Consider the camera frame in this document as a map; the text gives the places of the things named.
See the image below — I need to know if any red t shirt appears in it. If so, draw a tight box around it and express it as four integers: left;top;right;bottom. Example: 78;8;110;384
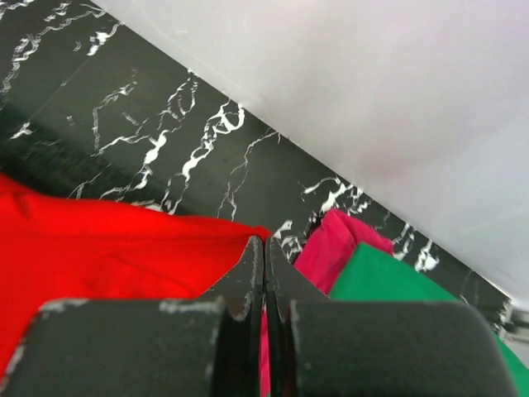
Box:
1;177;269;366

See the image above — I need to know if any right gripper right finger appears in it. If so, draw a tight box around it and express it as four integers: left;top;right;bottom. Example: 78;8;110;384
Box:
264;238;519;396

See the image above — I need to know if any pink folded t shirt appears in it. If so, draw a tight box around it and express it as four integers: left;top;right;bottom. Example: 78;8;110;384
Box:
260;209;396;396

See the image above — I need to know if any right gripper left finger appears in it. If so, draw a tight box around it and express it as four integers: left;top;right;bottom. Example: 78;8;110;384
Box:
1;237;264;396

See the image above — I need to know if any green folded t shirt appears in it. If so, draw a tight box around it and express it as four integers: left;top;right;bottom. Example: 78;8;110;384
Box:
328;242;529;397

